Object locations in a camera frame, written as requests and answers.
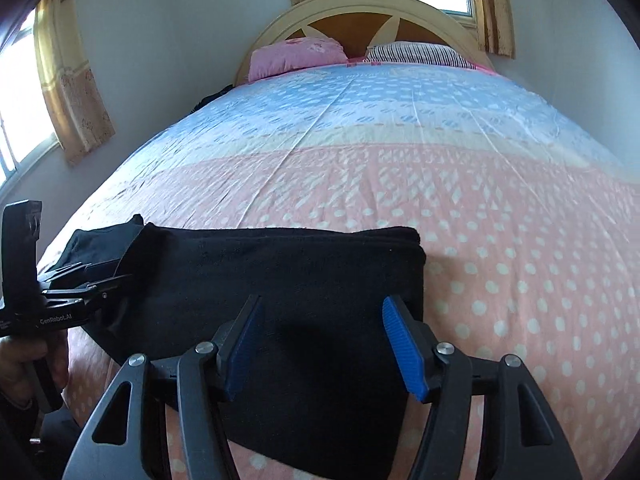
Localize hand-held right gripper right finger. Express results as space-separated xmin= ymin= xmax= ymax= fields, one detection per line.
xmin=382 ymin=295 xmax=583 ymax=480

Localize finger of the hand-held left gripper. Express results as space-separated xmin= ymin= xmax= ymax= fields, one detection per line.
xmin=50 ymin=261 xmax=123 ymax=286
xmin=70 ymin=274 xmax=137 ymax=311

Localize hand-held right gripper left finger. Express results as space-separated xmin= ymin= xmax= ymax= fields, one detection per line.
xmin=62 ymin=294 xmax=266 ymax=480

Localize black pants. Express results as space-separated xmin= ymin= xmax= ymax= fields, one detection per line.
xmin=50 ymin=214 xmax=427 ymax=480

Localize person's left hand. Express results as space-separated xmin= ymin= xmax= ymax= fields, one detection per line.
xmin=0 ymin=332 xmax=69 ymax=409

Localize large window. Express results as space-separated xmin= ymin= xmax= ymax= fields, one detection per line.
xmin=0 ymin=7 xmax=61 ymax=196

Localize long yellow curtain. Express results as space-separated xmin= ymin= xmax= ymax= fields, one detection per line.
xmin=34 ymin=0 xmax=117 ymax=166

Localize polka dot bed sheet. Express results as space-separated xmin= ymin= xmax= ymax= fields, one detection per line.
xmin=37 ymin=57 xmax=640 ymax=480

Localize black bag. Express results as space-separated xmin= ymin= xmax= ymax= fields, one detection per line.
xmin=192 ymin=84 xmax=235 ymax=112

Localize pink pillow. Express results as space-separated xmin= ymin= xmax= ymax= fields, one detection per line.
xmin=248 ymin=37 xmax=348 ymax=82

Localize striped pillow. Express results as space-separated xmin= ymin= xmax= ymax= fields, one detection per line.
xmin=362 ymin=41 xmax=478 ymax=70

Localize narrow yellow curtain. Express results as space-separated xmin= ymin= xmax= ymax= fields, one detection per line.
xmin=470 ymin=0 xmax=516 ymax=59

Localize cream wooden headboard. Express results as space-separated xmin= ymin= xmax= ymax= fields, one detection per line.
xmin=234 ymin=0 xmax=496 ymax=86

